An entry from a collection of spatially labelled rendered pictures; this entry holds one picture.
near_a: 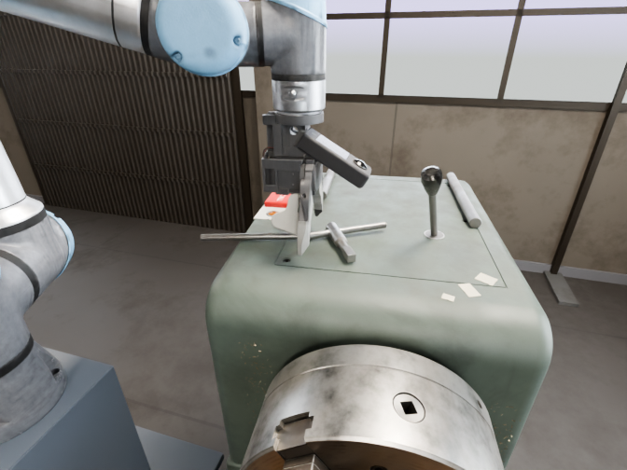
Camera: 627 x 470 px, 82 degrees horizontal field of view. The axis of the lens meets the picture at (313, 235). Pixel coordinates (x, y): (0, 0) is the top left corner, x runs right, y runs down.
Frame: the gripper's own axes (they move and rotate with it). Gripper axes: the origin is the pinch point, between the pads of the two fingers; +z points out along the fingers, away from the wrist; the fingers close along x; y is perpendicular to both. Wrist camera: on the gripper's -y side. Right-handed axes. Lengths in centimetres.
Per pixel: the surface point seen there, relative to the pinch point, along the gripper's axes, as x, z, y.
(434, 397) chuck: 25.2, 5.1, -17.8
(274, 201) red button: -15.4, 1.0, 11.2
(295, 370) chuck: 22.0, 7.8, -1.7
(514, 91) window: -213, -3, -93
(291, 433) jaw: 30.3, 7.6, -3.2
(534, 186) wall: -212, 59, -120
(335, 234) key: -1.2, 0.2, -3.6
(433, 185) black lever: 0.8, -10.4, -18.0
